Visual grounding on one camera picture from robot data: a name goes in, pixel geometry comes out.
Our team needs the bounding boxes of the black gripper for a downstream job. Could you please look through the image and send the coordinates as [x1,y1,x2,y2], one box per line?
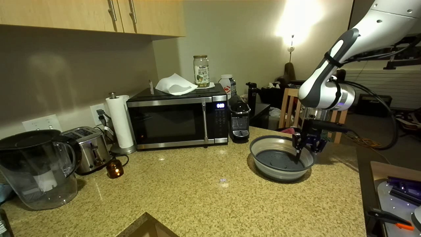
[292,127,328,162]

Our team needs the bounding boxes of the grey collapsible bowl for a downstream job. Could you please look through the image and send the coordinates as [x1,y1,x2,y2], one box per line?
[249,134,316,181]

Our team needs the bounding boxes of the wooden chair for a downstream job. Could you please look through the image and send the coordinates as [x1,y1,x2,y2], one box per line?
[279,86,350,144]

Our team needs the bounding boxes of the black shelf stand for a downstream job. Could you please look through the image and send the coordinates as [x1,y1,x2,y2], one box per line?
[245,80,282,130]

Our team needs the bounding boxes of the black capsule coffee machine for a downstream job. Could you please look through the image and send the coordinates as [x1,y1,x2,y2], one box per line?
[228,94,253,143]

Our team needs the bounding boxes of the wooden board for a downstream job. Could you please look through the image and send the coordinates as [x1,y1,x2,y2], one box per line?
[370,160,421,183]

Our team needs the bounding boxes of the black orange pliers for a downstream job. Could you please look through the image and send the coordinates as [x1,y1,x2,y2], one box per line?
[367,208,416,231]

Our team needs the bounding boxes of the white plastic jug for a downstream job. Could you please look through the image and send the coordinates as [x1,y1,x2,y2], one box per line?
[217,73,239,98]

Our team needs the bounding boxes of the white tool tray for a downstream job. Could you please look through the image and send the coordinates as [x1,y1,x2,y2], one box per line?
[377,179,421,237]

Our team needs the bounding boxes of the purple tool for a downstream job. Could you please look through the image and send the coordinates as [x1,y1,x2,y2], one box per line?
[386,176,421,205]

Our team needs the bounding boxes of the black clamp stand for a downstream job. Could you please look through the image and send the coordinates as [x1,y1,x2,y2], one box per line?
[383,36,421,71]

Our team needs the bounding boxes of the glass jar with label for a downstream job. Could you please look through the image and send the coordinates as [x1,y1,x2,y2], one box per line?
[192,54,212,88]

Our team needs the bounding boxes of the black microwave oven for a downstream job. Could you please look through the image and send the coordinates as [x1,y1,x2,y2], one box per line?
[127,83,231,151]

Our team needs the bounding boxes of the white paper towel roll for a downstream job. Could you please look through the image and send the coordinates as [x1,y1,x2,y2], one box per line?
[104,92,137,155]

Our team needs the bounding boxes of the small copper pot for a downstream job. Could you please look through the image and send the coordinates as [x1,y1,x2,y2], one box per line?
[106,152,131,179]

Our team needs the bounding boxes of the metal pot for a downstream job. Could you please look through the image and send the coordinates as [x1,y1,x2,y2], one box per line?
[61,125,114,175]

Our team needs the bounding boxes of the water filter pitcher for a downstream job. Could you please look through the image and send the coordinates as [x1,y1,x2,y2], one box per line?
[0,129,81,210]

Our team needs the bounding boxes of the orange floor cable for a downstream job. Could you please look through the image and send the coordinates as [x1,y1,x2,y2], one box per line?
[350,134,379,148]

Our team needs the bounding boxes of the wall outlet with plug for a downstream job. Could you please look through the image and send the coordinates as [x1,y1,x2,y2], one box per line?
[90,102,111,129]

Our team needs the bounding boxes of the metal cabinet handle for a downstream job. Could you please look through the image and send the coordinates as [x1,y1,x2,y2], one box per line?
[128,0,140,21]
[107,0,120,21]

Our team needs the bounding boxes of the wooden wall cabinet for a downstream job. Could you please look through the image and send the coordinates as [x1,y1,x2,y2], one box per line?
[0,0,186,38]

